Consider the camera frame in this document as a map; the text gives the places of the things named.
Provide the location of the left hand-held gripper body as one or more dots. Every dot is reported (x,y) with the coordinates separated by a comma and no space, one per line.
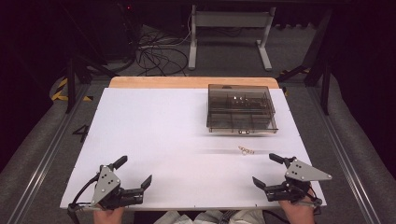
(105,184)

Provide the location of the person's right hand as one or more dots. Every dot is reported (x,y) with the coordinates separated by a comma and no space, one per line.
(297,212)

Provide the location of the person's light clothing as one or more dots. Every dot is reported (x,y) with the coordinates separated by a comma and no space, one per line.
(211,217)

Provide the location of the transparent grey compartment box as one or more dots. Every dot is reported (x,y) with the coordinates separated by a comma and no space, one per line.
(241,109)

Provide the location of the grey metal stand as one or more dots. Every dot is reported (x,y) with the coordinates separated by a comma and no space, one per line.
(230,19)

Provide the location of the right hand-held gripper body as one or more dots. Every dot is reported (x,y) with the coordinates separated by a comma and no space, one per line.
(303,172)

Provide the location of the aluminium floor rail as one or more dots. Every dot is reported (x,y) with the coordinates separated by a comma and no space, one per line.
(342,155)
(46,158)

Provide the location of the black metal stand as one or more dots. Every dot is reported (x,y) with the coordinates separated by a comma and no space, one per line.
(325,81)
(72,82)

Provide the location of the white board sheet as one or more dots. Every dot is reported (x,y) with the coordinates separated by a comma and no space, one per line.
(174,149)

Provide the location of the person's left hand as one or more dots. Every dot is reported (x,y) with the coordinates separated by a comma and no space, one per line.
(109,215)

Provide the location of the black tape floor mark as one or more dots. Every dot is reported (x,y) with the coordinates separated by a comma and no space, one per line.
(81,132)

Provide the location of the small gold jewellery piece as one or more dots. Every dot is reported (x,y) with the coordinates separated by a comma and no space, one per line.
(246,150)

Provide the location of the yellow black hazard tape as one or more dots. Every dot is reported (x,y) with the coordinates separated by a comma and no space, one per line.
(60,90)

